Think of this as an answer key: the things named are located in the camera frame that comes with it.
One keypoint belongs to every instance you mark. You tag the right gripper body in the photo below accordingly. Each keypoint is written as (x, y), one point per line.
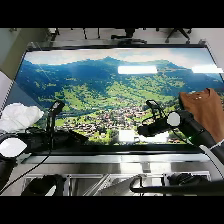
(153, 128)

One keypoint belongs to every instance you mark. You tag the white garment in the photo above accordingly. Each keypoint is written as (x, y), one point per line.
(18, 116)

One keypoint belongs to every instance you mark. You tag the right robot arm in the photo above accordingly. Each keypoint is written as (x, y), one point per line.
(195, 128)

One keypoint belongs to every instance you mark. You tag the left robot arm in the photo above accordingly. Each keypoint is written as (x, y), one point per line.
(33, 140)

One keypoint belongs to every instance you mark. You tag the black office chair base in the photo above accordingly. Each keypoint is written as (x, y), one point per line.
(178, 33)
(128, 36)

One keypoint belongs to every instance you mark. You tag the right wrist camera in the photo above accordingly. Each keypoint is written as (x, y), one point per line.
(151, 103)

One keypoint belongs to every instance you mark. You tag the silver frame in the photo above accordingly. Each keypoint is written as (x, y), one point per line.
(100, 159)

